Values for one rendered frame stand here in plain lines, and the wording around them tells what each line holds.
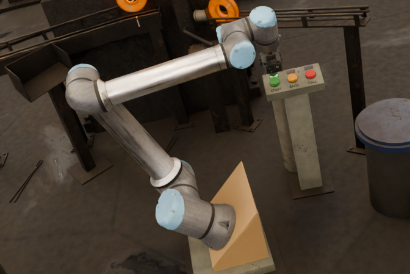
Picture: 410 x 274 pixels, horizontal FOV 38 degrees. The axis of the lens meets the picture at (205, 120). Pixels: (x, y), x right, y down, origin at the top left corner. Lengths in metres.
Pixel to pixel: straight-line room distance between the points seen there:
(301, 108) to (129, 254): 1.02
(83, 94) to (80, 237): 1.11
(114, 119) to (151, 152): 0.21
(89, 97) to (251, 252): 0.88
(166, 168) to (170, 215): 0.21
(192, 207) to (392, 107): 0.91
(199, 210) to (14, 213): 1.32
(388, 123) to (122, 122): 1.04
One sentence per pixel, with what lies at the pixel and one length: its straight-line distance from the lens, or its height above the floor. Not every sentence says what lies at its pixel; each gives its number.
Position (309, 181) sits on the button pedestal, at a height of 0.05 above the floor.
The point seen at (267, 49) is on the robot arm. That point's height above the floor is 0.85.
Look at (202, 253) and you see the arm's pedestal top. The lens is 2.51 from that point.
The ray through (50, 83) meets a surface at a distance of 3.02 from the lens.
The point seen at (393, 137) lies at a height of 0.43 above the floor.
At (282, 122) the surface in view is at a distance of 2.74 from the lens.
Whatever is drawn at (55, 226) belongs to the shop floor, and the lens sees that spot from 3.11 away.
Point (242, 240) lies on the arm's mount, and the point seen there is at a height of 0.25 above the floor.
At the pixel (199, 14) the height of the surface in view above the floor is 0.68.
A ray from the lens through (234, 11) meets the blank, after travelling 2.88.
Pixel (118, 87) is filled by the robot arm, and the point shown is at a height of 0.96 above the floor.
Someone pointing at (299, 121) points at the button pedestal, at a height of 0.40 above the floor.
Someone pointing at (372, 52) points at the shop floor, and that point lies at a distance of 3.74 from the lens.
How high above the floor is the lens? 1.94
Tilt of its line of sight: 35 degrees down
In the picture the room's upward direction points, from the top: 16 degrees counter-clockwise
